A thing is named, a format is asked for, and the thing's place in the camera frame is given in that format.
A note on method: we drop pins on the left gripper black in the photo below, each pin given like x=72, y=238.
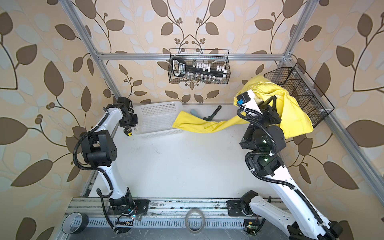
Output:
x=133, y=123

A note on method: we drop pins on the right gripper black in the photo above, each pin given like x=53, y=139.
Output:
x=271, y=114

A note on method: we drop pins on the yellow trousers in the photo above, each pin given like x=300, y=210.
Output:
x=274, y=103

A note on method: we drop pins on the white plastic basket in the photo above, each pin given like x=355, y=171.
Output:
x=156, y=120

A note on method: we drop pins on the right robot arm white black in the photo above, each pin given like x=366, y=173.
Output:
x=264, y=140

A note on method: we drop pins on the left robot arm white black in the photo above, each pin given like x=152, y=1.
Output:
x=96, y=151

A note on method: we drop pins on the yellow black tape measure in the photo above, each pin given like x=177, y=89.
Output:
x=128, y=132

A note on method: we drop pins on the green pipe wrench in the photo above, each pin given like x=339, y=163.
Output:
x=210, y=118

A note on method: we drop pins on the clear tape roll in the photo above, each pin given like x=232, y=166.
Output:
x=195, y=221

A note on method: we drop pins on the black tape roll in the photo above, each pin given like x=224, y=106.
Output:
x=75, y=223

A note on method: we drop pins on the black wire basket right wall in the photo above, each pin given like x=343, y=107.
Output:
x=311, y=99

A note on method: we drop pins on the black wire basket wall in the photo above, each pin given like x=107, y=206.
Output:
x=218, y=57
x=311, y=99

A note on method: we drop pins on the black socket set rail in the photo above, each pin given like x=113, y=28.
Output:
x=181, y=68

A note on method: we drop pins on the black wire basket back wall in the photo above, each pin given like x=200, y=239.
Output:
x=218, y=57

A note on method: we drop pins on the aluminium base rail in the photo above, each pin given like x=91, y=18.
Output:
x=167, y=213

